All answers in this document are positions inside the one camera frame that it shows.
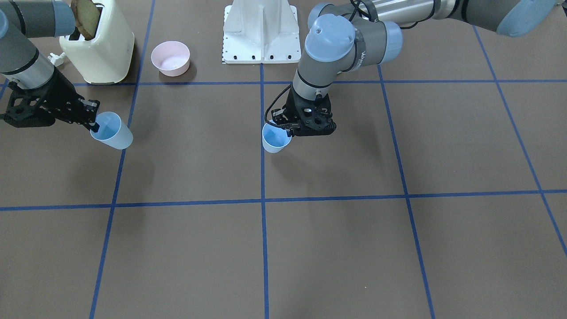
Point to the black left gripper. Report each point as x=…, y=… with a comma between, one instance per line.
x=290, y=107

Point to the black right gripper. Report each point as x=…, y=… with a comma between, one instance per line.
x=61, y=96

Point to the light blue cup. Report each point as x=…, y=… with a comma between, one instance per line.
x=112, y=131
x=274, y=139

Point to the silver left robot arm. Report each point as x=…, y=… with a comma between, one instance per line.
x=343, y=38

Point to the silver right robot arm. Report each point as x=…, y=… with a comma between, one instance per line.
x=20, y=21

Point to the cream toaster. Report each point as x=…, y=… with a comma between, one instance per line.
x=105, y=59

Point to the pink bowl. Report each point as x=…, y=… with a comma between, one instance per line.
x=171, y=58

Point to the bread slice in toaster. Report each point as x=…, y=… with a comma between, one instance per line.
x=87, y=17

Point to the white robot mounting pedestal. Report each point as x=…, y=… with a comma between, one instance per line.
x=260, y=31

